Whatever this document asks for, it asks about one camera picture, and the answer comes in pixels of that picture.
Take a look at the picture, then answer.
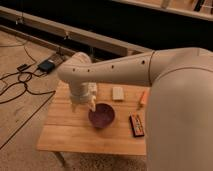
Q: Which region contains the small black plug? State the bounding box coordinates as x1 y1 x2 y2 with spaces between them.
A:
17 64 29 72

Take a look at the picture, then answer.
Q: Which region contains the metal table leg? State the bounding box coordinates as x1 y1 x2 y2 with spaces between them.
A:
53 152 66 167

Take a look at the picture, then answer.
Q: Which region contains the black power adapter box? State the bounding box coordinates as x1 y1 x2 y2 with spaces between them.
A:
38 60 55 73

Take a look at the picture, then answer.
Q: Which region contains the purple bowl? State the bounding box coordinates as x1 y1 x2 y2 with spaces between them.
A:
88 103 115 129

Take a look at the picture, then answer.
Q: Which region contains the orange marker pen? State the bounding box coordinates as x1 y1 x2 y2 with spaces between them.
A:
138 90 148 108

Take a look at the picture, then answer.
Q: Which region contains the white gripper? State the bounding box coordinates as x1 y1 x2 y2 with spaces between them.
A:
69 83 97 112

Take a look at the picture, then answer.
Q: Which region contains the wooden table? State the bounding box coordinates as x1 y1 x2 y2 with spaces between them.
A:
37 82 146 155

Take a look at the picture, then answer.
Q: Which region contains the black floor cable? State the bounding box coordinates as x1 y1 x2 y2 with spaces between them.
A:
0 39 57 105

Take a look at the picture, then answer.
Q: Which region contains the white rectangular block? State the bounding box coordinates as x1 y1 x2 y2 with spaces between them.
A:
112 87 124 101

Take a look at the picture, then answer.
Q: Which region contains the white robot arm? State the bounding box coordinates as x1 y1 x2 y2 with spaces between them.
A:
58 47 213 171

